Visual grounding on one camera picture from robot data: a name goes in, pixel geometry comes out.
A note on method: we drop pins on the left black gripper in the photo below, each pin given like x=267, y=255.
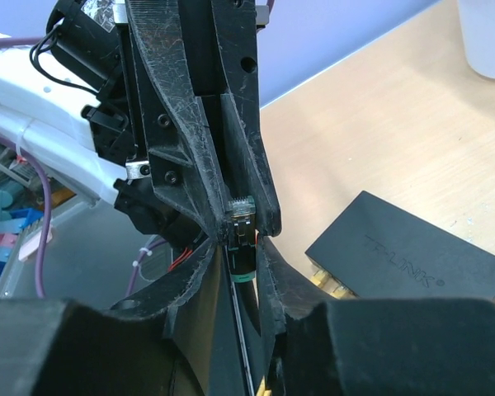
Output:
x=148, y=109

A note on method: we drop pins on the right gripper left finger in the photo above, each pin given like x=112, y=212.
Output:
x=156, y=342

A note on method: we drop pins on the small black network switch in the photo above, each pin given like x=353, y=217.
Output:
x=379, y=251

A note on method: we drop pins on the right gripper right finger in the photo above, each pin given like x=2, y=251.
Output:
x=315, y=344

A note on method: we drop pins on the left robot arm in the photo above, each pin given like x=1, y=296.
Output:
x=41, y=106

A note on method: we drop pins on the white plastic bin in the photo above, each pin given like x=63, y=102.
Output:
x=477, y=23

